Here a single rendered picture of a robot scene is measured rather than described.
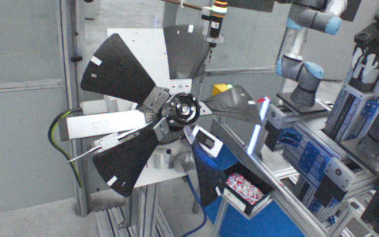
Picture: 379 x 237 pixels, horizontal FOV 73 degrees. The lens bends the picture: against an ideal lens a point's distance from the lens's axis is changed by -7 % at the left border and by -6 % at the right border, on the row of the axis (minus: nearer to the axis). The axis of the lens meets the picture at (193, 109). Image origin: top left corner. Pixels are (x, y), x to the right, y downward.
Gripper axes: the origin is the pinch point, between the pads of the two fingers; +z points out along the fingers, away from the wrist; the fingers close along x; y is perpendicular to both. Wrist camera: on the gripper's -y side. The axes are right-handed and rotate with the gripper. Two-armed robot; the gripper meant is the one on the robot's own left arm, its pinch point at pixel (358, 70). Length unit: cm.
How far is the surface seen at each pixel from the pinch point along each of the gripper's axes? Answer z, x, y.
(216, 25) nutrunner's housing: -8, 23, -52
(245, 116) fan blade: 26.1, 16.8, -34.1
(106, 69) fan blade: 11, 35, -84
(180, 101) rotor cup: 19, 21, -61
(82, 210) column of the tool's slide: 135, 79, -94
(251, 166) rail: 61, 20, -17
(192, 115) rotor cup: 23, 19, -57
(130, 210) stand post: 119, 57, -66
